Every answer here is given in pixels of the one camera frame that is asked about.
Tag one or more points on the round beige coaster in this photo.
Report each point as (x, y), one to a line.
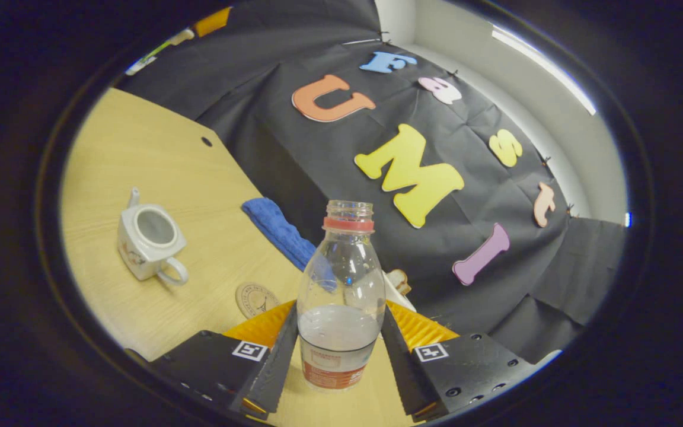
(255, 299)

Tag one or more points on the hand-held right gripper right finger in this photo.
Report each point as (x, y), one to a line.
(398, 373)

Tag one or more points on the black backdrop cloth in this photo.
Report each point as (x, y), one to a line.
(329, 154)

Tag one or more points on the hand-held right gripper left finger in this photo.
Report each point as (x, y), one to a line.
(282, 367)

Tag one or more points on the clear plastic water bottle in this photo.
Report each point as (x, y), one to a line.
(341, 279)

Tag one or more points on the blue towel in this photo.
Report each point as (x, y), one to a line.
(276, 228)

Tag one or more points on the white toaster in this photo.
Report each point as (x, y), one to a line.
(391, 298)

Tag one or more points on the bread slice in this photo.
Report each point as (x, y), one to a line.
(401, 280)

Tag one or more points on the orange object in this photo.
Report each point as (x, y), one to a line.
(212, 21)

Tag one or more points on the white square teacup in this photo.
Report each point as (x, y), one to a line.
(140, 258)

